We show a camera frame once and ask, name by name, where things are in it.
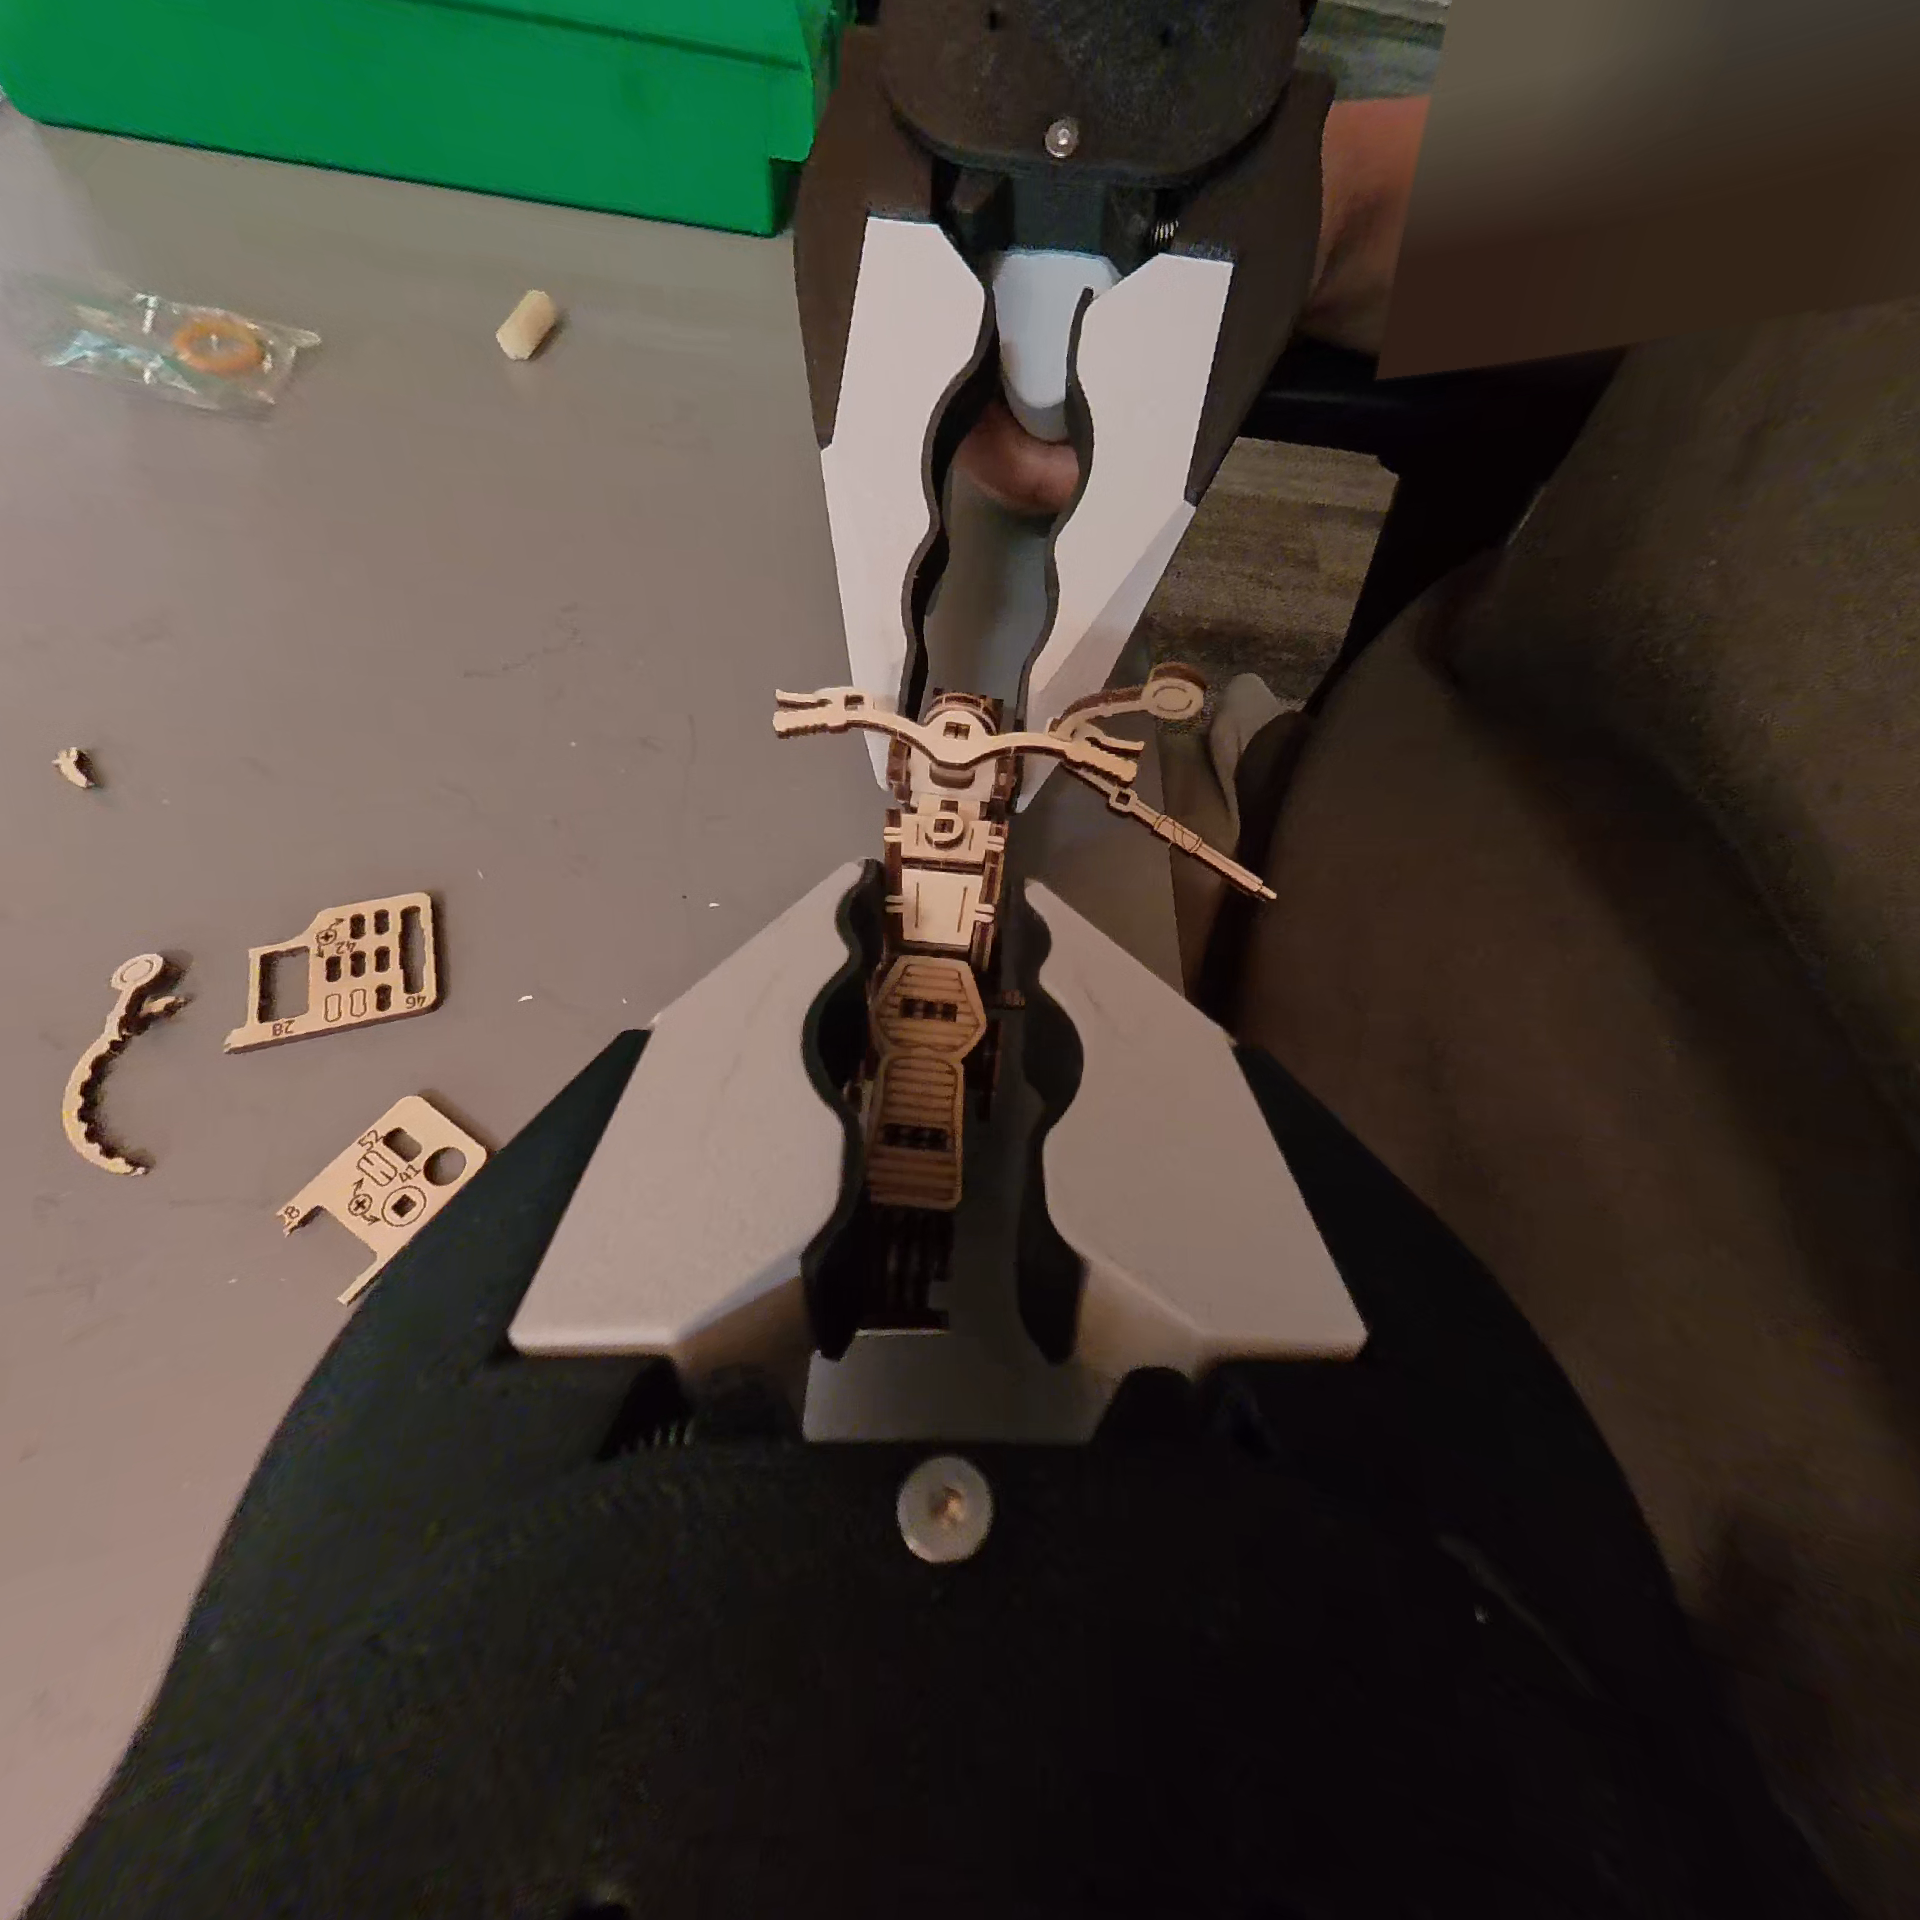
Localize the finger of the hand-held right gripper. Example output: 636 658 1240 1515
821 207 999 793
1016 255 1241 814

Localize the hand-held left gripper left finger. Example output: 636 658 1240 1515
507 860 884 1364

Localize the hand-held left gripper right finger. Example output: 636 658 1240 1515
1013 881 1370 1364

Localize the wooden motorcycle model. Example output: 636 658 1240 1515
772 659 1281 1332

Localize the person's right forearm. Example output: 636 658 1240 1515
1300 94 1408 358

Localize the grey desk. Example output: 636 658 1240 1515
0 103 1201 1920

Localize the person's right hand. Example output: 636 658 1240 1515
957 397 1086 516

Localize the black office chair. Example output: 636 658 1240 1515
1241 335 1614 714

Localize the person's pale shoe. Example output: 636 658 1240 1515
1200 673 1303 818

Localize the wooden offcut with round hole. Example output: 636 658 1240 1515
277 1093 491 1308

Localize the wooden offcut with slot holes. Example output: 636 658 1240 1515
224 892 450 1056

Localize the person's leg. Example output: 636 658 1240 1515
1182 297 1920 1920

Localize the green box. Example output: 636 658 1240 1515
0 0 836 243

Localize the curved toothed wooden piece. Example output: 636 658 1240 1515
56 952 191 1179

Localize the clear bag of small parts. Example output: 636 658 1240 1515
0 276 324 421

